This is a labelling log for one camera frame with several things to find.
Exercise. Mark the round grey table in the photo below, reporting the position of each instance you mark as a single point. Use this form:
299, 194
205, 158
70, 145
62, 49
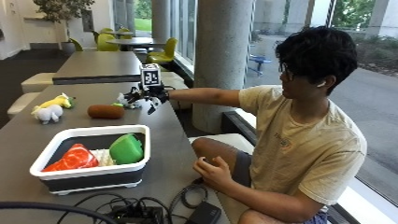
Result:
117, 32
130, 41

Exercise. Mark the white and black basin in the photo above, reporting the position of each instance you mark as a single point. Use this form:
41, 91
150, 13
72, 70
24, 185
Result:
93, 175

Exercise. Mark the black power adapter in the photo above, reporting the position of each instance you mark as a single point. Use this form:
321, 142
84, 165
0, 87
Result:
203, 214

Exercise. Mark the dark blue shorts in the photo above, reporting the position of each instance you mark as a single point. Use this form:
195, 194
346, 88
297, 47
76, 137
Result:
242, 168

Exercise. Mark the blue outdoor seat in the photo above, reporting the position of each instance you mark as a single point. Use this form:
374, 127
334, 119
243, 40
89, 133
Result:
258, 62

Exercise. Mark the concrete pillar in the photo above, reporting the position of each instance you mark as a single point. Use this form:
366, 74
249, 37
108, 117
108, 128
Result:
161, 18
221, 62

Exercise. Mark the yellow banana soft toy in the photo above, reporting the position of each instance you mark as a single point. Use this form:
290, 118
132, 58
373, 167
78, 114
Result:
56, 101

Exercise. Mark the potted indoor tree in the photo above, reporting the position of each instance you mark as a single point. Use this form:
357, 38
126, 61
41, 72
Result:
61, 11

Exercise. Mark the beige t-shirt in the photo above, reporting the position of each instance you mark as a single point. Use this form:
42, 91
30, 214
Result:
306, 146

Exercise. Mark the white fluffy soft toy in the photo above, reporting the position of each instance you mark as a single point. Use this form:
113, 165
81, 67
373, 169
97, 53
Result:
48, 114

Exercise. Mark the yellow-green chair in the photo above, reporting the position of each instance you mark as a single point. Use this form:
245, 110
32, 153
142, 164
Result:
106, 43
76, 45
164, 53

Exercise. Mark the black hub device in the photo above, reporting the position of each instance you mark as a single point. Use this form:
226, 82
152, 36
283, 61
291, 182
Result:
138, 215

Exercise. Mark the white marker cube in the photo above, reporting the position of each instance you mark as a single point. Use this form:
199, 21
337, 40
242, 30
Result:
150, 75

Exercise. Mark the small white green soft toy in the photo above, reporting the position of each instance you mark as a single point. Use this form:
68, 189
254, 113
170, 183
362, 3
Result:
122, 101

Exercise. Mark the eyeglasses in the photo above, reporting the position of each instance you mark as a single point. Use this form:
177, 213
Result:
286, 72

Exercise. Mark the cream white soft toy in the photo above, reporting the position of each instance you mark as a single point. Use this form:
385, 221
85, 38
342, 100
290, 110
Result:
104, 157

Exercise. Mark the white earbud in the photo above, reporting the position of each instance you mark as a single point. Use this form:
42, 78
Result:
321, 84

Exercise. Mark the the person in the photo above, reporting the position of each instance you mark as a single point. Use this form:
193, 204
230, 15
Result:
306, 130

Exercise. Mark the long grey table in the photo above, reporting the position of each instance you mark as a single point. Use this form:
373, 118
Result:
97, 67

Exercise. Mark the green pepper soft toy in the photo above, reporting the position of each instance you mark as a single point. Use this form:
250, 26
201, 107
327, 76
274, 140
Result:
126, 150

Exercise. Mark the red meat soft toy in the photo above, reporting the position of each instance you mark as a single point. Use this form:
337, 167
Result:
73, 159

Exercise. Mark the brown oval soft toy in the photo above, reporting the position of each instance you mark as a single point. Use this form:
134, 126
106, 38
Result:
105, 111

